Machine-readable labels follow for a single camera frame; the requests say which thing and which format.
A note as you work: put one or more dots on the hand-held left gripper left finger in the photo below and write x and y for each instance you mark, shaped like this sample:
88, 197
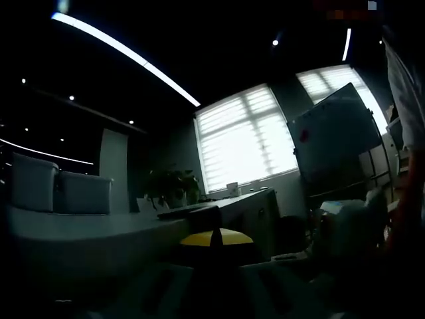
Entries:
196, 238

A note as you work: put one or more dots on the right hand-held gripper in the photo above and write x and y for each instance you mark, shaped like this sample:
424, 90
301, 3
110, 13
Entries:
348, 226

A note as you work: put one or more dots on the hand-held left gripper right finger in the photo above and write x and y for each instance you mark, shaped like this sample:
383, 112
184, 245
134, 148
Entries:
232, 237

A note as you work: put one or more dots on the black fixed fixture clamp bracket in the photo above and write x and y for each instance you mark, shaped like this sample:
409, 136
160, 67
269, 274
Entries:
199, 214

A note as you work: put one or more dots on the white desk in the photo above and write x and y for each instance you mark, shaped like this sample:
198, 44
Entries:
83, 232

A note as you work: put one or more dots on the white paper cup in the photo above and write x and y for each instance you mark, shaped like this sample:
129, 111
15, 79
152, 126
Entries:
232, 188

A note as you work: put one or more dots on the black backpack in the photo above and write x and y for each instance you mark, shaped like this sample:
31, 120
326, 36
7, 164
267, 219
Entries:
295, 232

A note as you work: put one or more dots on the potted green plant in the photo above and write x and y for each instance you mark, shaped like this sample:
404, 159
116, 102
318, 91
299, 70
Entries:
172, 184

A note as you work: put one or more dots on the white card stand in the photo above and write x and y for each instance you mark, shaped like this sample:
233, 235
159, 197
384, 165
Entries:
144, 205

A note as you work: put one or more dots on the white drawer cabinet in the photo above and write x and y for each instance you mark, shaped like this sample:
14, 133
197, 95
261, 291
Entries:
375, 166

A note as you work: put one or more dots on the whiteboard on stand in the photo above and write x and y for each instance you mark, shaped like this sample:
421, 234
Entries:
335, 133

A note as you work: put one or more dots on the wide window with blind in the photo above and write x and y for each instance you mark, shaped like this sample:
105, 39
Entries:
245, 143

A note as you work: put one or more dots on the red whiteboard magnet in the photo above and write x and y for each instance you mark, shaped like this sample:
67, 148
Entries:
303, 135

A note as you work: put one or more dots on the white storage box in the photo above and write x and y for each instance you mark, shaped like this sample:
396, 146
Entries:
34, 182
84, 192

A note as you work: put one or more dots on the person's white shirt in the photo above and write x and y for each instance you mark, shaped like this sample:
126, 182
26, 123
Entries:
403, 99

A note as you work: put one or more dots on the narrow window with blind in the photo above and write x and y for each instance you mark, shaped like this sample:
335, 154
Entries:
325, 79

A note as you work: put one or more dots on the long ceiling light strip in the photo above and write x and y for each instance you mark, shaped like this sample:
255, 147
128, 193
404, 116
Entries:
172, 83

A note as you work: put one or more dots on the short ceiling light strip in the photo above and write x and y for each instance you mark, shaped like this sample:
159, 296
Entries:
346, 44

